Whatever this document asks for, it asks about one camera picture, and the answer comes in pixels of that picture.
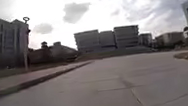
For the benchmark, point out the wide grey stepped building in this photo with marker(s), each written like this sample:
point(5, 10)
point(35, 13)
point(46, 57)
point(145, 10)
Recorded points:
point(107, 39)

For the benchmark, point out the grey paved plaza ground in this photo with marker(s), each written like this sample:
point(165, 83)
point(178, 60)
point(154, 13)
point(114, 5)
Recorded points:
point(118, 83)

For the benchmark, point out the low dark domed building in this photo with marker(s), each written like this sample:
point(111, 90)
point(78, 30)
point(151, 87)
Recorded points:
point(53, 54)

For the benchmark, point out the dark kerb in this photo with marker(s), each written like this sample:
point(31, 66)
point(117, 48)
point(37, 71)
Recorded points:
point(28, 84)

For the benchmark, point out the low pale building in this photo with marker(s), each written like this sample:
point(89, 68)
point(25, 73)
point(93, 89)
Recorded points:
point(169, 39)

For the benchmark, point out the raised grey pavement strip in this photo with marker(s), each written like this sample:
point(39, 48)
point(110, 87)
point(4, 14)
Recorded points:
point(21, 78)

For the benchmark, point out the large grey office building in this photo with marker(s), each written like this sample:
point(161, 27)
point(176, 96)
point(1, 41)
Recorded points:
point(0, 42)

